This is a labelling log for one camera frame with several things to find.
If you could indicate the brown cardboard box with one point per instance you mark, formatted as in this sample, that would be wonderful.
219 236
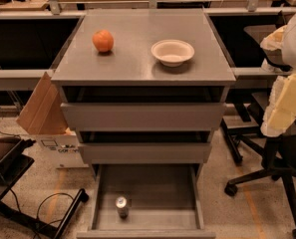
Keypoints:
43 118

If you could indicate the grey open bottom drawer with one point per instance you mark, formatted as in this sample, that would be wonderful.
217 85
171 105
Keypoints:
163 203

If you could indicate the grey top drawer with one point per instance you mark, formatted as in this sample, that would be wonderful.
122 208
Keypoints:
100 108

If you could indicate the grey middle drawer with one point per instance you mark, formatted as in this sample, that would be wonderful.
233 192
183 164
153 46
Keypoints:
144 147

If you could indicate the white paper bowl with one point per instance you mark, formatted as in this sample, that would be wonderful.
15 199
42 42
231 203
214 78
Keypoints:
172 53

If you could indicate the grey drawer cabinet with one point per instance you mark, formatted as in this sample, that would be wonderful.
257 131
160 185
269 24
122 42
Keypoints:
130 62

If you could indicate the orange round fruit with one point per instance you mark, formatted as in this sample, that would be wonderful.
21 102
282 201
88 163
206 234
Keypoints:
103 41

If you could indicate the black side table right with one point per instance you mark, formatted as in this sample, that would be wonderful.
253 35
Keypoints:
263 37

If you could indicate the black stand left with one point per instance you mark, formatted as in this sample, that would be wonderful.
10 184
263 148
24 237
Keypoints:
13 164

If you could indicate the black office chair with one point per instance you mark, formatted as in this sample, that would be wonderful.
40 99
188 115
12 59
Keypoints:
278 154

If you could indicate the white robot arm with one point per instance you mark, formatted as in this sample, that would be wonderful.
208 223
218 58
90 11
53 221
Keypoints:
281 110

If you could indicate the silver redbull can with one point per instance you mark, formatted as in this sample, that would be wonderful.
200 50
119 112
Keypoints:
122 207

